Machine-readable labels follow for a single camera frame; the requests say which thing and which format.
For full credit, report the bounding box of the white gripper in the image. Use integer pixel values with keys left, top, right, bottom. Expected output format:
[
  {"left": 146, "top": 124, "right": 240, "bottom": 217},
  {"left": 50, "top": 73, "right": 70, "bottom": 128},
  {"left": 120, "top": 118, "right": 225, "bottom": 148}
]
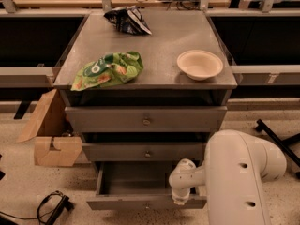
[{"left": 169, "top": 158, "right": 205, "bottom": 205}]

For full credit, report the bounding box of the grey bottom drawer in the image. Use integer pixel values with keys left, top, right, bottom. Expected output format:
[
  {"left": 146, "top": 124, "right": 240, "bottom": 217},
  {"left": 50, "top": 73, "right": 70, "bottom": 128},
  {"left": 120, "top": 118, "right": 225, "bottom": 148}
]
[{"left": 87, "top": 161, "right": 206, "bottom": 210}]

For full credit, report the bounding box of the grey drawer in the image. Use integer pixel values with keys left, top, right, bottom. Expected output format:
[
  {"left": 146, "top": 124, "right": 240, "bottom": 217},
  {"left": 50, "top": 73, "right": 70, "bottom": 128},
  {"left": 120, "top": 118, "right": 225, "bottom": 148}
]
[
  {"left": 82, "top": 142, "right": 204, "bottom": 161},
  {"left": 87, "top": 161, "right": 206, "bottom": 210},
  {"left": 65, "top": 106, "right": 227, "bottom": 133}
]

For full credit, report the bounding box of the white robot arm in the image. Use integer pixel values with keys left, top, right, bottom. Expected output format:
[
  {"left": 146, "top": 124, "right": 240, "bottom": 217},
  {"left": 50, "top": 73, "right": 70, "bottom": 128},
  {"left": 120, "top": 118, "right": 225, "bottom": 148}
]
[{"left": 169, "top": 130, "right": 287, "bottom": 225}]

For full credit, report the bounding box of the grey middle drawer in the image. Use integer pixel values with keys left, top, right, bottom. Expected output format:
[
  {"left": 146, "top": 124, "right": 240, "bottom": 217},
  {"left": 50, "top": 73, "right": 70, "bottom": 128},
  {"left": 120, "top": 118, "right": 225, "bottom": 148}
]
[{"left": 82, "top": 142, "right": 204, "bottom": 161}]

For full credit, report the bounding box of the grey top drawer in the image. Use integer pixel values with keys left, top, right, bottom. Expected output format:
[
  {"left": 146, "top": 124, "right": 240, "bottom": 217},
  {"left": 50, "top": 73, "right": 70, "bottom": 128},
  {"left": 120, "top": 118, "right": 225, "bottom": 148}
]
[{"left": 65, "top": 106, "right": 227, "bottom": 133}]

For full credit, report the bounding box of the grey drawer cabinet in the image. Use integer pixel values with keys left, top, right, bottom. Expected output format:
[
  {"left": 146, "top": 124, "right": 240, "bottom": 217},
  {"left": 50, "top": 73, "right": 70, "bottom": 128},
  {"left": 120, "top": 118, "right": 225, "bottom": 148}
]
[{"left": 53, "top": 9, "right": 239, "bottom": 184}]

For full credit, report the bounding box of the black stand leg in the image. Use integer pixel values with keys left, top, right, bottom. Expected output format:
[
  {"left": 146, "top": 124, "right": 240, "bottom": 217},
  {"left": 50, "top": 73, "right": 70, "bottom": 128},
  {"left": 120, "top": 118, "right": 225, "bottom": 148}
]
[{"left": 254, "top": 119, "right": 300, "bottom": 180}]

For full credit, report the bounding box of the white paper bowl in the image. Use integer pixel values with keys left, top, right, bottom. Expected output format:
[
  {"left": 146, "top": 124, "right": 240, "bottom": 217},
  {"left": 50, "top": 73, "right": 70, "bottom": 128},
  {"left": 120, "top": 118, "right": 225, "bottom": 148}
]
[{"left": 177, "top": 50, "right": 224, "bottom": 81}]

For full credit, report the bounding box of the green chip bag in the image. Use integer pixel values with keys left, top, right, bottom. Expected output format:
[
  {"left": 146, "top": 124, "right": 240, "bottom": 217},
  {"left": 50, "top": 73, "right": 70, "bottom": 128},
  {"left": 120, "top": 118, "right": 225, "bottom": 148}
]
[{"left": 71, "top": 52, "right": 143, "bottom": 91}]

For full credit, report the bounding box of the brown cardboard box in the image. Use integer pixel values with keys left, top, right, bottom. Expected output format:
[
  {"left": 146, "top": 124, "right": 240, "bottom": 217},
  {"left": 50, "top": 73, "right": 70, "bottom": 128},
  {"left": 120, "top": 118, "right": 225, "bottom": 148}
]
[{"left": 17, "top": 89, "right": 83, "bottom": 167}]

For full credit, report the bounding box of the black crumpled snack bag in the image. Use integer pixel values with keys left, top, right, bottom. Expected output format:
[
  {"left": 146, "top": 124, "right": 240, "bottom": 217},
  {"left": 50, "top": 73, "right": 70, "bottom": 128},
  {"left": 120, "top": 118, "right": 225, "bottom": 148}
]
[{"left": 104, "top": 6, "right": 152, "bottom": 36}]

